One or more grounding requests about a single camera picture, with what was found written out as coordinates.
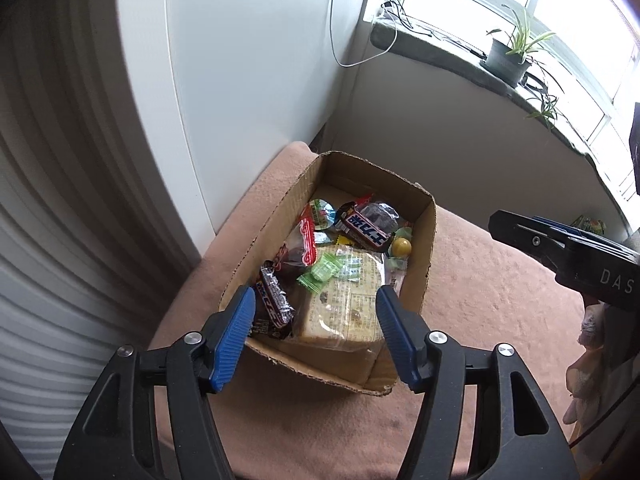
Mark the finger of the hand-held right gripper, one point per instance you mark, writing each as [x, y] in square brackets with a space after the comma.
[520, 237]

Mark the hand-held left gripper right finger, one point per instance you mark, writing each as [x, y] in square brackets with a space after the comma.
[397, 340]

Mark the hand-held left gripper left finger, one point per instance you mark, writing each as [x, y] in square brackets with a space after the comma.
[232, 345]

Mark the dark brown chocolate bar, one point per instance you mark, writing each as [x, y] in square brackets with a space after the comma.
[272, 300]
[367, 227]

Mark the clear-wrapped sliced bread pack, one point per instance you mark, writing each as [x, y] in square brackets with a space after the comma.
[340, 315]

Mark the yellow-green jelly cup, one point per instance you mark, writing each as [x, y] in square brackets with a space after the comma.
[401, 246]

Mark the light green candy packet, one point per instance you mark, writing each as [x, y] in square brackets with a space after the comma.
[320, 272]

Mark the red-edged clear dried fruit packet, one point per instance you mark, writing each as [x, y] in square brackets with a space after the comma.
[380, 215]
[302, 245]

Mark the brown cardboard box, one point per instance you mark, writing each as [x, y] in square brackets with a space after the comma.
[280, 220]

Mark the packaged brown braised egg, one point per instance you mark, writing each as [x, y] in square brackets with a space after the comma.
[320, 214]

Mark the green snack bag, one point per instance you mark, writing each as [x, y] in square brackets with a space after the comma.
[592, 224]

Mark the potted spider plant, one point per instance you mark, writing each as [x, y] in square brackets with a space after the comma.
[505, 62]

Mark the white ribbed panel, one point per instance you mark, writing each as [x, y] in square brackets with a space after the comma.
[60, 210]

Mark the white cabinet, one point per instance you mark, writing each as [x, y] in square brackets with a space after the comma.
[250, 85]

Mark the white power strip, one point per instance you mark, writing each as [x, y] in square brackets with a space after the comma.
[386, 12]

